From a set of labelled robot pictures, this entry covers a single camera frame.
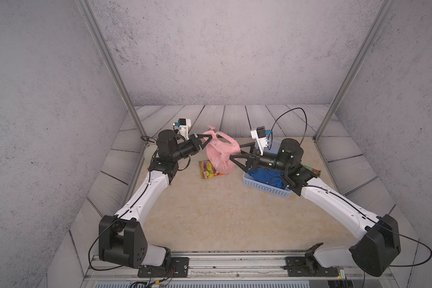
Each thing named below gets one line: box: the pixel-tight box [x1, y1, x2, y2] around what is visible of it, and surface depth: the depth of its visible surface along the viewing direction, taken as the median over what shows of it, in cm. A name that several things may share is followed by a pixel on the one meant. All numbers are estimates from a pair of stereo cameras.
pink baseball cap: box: [202, 124, 241, 175], surface depth 72 cm
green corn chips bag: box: [303, 164, 322, 177], surface depth 103 cm
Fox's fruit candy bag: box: [198, 159, 226, 180], surface depth 104 cm
